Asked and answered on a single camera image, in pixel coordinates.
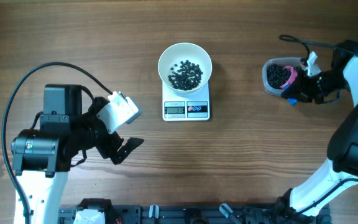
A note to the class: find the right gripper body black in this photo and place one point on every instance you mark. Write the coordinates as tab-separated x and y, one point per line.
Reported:
316	86

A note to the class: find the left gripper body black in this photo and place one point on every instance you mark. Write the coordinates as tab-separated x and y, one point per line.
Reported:
96	133

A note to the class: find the pink scoop blue handle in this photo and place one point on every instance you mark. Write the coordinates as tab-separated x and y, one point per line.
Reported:
291	79

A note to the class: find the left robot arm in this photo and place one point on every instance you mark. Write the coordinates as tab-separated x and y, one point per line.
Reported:
42	157

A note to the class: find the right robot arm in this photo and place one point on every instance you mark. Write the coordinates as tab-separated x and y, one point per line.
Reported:
339	172

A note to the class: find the white digital kitchen scale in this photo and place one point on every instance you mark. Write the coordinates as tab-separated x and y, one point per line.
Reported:
192	107

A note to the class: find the black beans in bowl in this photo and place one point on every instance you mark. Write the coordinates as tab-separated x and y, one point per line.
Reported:
185	76

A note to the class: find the white bowl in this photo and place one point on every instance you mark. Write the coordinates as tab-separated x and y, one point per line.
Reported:
181	52

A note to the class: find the clear plastic container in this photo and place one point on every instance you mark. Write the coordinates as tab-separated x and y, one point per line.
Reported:
285	61

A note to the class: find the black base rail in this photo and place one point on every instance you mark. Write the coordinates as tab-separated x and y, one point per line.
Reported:
97	210

